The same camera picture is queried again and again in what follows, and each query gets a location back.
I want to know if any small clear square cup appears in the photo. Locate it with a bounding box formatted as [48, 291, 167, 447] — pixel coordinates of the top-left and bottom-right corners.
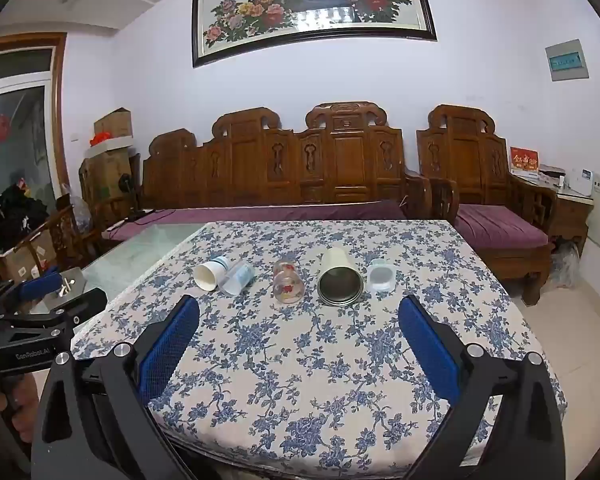
[367, 258, 397, 293]

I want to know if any black clothes heap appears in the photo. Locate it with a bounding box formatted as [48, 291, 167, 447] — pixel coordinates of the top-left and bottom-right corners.
[0, 182, 51, 254]

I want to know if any carved wooden sofa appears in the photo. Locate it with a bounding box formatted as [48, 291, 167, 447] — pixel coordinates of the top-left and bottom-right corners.
[82, 101, 461, 261]

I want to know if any clear plastic bag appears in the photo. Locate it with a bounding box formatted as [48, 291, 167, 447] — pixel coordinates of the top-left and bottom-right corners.
[550, 239, 581, 289]

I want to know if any glass door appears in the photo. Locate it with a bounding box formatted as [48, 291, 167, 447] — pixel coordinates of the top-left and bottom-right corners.
[0, 79, 57, 211]

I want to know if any clear plastic cup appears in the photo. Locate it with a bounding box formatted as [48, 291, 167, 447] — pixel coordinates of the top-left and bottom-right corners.
[217, 259, 256, 297]

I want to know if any silver metal plate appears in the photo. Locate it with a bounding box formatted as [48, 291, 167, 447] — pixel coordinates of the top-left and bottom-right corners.
[50, 267, 87, 302]

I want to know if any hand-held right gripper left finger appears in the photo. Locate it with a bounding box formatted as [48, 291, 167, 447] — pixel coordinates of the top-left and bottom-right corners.
[30, 294, 201, 480]

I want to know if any purple sofa cushion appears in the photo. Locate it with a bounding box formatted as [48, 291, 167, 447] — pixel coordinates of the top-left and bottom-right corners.
[102, 199, 409, 242]

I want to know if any white device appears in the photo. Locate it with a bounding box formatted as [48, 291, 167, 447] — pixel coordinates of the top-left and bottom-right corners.
[562, 170, 594, 197]

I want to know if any framed peacock flower painting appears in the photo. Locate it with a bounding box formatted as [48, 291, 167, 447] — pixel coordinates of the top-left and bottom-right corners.
[191, 0, 438, 69]

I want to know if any wooden side table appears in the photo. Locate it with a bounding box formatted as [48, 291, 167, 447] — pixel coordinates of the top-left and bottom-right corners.
[510, 170, 595, 257]

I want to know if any large cardboard box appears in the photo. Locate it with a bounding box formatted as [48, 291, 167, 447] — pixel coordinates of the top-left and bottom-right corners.
[79, 147, 142, 211]

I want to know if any cream cup with metal inside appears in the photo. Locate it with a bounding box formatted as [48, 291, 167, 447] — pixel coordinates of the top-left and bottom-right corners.
[316, 246, 365, 307]

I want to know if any blue floral tablecloth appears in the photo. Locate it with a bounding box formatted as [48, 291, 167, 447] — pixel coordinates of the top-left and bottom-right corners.
[70, 220, 569, 467]

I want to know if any wooden chair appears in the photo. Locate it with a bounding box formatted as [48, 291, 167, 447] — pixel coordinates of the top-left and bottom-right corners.
[10, 195, 131, 281]

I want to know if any open cardboard box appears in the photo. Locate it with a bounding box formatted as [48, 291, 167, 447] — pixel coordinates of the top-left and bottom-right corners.
[0, 230, 61, 282]

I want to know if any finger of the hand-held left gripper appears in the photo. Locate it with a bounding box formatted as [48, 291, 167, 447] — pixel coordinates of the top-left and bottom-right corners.
[0, 287, 109, 346]
[0, 266, 65, 319]

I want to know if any black fan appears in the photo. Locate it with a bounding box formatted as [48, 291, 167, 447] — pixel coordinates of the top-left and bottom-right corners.
[117, 173, 152, 222]

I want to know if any red gift box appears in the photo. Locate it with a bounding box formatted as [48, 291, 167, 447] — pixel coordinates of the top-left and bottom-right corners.
[509, 146, 540, 176]

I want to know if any white paper cup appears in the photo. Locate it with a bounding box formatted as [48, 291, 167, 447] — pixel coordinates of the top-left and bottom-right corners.
[193, 256, 231, 291]

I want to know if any carved wooden armchair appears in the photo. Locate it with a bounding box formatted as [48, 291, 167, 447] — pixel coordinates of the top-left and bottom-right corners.
[416, 104, 557, 307]

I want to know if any flower print glass cup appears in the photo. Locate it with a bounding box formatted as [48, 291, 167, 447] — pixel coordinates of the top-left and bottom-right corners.
[272, 258, 305, 305]

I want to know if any white paper box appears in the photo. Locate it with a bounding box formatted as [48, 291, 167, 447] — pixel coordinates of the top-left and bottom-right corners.
[536, 164, 566, 189]

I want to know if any purple armchair cushion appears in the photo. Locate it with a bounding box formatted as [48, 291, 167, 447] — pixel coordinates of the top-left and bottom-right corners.
[454, 204, 556, 251]

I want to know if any small cardboard box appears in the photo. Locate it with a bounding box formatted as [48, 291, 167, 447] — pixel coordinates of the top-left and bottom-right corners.
[94, 108, 134, 140]

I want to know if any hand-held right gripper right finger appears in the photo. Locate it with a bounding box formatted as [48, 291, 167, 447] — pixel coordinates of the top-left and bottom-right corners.
[397, 294, 567, 480]

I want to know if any grey wall panel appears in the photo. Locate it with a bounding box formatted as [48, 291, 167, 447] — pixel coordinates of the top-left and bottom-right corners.
[545, 39, 590, 82]

